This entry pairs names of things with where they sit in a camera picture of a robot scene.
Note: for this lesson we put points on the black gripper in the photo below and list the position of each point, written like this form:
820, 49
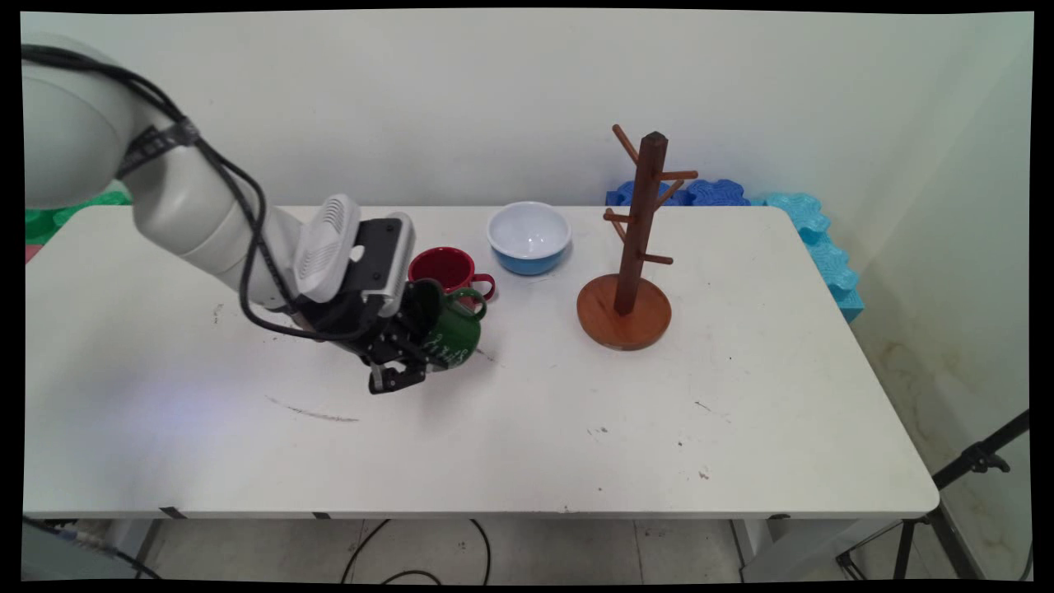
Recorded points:
354, 321

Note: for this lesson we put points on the dark blue foam mat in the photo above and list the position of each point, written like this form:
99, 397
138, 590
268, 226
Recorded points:
716, 193

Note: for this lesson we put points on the green foam mat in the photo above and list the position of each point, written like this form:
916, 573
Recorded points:
49, 218

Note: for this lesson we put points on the green enamel mug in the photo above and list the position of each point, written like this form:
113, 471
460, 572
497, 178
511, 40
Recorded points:
457, 338

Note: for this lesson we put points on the black tripod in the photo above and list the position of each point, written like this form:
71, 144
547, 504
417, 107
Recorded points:
959, 473

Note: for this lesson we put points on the blue and white bowl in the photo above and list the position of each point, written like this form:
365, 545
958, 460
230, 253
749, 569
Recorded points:
529, 231

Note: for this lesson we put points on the cyan foam mat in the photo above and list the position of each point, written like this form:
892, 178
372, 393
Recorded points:
827, 255

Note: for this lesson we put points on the red enamel mug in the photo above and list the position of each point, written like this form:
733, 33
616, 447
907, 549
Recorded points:
445, 268

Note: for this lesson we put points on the brown wooden mug tree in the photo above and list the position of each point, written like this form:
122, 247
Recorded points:
638, 222

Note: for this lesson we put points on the white table leg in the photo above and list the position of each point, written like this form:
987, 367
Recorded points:
790, 548

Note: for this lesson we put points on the red foam mat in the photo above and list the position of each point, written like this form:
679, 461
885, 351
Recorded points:
31, 252

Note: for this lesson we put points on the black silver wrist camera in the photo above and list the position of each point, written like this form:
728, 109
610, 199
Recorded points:
383, 259

